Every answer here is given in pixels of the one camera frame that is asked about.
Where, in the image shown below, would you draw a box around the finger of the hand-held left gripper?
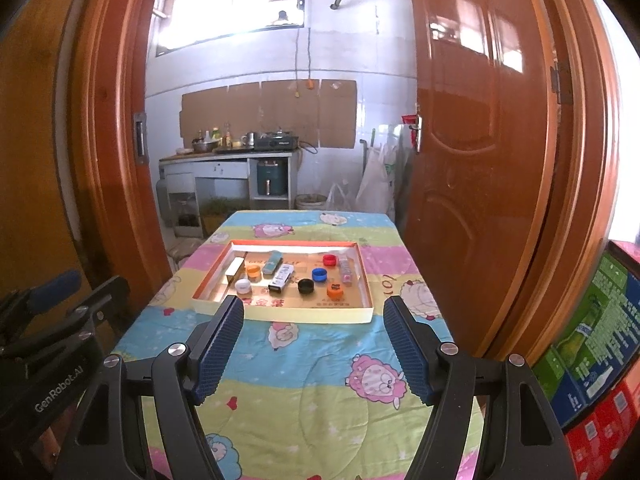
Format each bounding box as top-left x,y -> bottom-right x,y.
0,276 -> 132,358
0,270 -> 83,323

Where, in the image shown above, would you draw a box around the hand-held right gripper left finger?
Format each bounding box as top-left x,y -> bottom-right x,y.
52,295 -> 246,480

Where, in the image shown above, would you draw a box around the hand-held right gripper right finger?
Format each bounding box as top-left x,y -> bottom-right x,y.
382,295 -> 576,480

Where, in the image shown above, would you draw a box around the white printed lighter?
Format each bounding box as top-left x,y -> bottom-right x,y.
268,263 -> 296,293

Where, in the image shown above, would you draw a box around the shallow cardboard box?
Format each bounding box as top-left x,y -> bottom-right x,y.
192,240 -> 373,325

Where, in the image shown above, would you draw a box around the planter box with grass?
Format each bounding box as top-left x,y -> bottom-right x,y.
200,200 -> 241,236

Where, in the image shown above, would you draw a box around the small white plastic bag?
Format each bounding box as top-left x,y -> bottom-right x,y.
326,183 -> 353,210

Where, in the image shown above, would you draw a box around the metal strike plate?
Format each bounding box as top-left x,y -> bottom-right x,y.
132,112 -> 150,165

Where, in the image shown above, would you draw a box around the large white plastic bag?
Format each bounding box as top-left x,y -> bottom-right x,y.
356,145 -> 398,216

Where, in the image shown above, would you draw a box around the brown wooden door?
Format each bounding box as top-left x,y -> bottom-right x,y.
402,0 -> 561,356

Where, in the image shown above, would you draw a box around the white kitchen counter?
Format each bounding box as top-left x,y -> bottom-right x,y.
159,147 -> 303,211

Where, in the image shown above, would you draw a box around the teal air fryer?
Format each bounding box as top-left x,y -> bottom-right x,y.
256,159 -> 289,197

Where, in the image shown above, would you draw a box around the green printed carton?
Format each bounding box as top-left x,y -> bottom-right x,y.
531,252 -> 640,428

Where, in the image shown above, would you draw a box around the metal pole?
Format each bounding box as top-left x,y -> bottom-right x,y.
357,130 -> 376,176

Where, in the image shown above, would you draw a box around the red printed carton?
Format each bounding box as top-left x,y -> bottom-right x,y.
565,370 -> 640,480

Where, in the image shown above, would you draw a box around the metal door hinge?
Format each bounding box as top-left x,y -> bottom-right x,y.
550,60 -> 571,106

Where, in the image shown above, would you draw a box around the window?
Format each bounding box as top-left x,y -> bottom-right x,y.
155,0 -> 307,58

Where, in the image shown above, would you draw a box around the brown wooden door frame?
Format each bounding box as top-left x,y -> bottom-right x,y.
55,0 -> 626,376

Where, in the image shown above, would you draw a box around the metal door handle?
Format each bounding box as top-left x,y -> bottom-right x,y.
402,110 -> 425,153

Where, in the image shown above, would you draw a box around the cardboard wall sheets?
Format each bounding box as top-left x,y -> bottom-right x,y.
180,79 -> 358,150

